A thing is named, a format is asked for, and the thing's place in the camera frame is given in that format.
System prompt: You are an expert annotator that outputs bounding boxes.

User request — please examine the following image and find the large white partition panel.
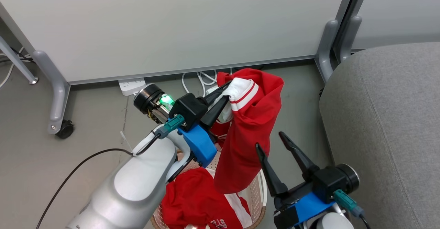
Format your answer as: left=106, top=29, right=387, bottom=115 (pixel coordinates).
left=0, top=0, right=358, bottom=85

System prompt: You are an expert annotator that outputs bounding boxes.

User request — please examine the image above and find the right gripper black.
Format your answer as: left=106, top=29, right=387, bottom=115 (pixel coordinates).
left=255, top=131, right=360, bottom=211

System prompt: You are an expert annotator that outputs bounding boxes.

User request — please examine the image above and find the thin white floor cable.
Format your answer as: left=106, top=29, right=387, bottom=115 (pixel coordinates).
left=0, top=46, right=25, bottom=89

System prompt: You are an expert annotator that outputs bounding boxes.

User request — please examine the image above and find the white power strip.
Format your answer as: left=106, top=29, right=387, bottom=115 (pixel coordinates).
left=118, top=78, right=147, bottom=97

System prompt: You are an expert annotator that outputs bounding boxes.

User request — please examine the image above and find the narrow white partition panel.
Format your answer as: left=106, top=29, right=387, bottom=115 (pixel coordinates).
left=351, top=0, right=440, bottom=51

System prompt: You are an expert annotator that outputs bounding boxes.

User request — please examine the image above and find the grey metal table leg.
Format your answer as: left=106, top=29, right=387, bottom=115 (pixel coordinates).
left=0, top=36, right=39, bottom=85

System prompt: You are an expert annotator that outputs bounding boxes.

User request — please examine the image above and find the black caster wheel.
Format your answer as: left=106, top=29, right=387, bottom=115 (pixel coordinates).
left=56, top=120, right=75, bottom=140

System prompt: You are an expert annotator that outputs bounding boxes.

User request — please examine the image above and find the white perforated laundry basket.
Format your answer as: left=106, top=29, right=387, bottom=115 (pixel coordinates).
left=150, top=143, right=268, bottom=229

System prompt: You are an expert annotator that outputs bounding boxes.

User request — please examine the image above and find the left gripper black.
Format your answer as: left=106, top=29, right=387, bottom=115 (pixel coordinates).
left=133, top=80, right=233, bottom=132

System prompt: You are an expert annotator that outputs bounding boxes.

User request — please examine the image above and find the grey partition leg with caster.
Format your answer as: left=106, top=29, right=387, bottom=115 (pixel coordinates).
left=33, top=50, right=71, bottom=135

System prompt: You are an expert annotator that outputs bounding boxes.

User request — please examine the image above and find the grey fabric sofa seat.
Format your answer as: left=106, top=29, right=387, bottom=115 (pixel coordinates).
left=319, top=42, right=440, bottom=229

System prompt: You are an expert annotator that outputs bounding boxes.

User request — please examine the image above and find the white power cable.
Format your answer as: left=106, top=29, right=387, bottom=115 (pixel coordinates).
left=181, top=69, right=234, bottom=97

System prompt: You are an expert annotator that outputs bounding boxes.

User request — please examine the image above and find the red garment with white cuff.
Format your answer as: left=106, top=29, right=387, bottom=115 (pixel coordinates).
left=206, top=68, right=285, bottom=194

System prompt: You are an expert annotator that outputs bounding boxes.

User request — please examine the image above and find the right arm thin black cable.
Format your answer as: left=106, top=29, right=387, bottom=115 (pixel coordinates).
left=332, top=189, right=372, bottom=229

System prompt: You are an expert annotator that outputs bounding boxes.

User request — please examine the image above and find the black floor cable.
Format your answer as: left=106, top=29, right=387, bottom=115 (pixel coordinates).
left=0, top=46, right=35, bottom=64

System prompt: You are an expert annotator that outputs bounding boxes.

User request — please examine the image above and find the red jersey with printed letters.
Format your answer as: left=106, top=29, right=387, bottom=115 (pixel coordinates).
left=161, top=167, right=253, bottom=229

